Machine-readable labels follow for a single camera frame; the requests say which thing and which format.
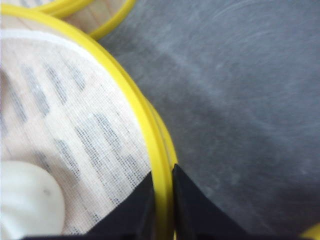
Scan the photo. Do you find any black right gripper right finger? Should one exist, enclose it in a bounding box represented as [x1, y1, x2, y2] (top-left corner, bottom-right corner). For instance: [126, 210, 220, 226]
[172, 164, 300, 240]

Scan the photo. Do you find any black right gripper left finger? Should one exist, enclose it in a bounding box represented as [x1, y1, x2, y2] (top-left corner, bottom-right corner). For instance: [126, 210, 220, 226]
[23, 173, 156, 240]

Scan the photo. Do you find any left bun in middle basket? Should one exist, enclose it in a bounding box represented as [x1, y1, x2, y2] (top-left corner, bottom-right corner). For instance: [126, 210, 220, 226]
[0, 161, 66, 240]

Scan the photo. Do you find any white steamer liner cloth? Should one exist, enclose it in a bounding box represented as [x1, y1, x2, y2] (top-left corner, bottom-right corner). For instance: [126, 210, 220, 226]
[1, 28, 151, 235]

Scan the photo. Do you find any front bamboo steamer basket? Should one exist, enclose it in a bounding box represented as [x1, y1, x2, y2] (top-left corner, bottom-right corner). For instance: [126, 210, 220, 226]
[33, 0, 136, 40]

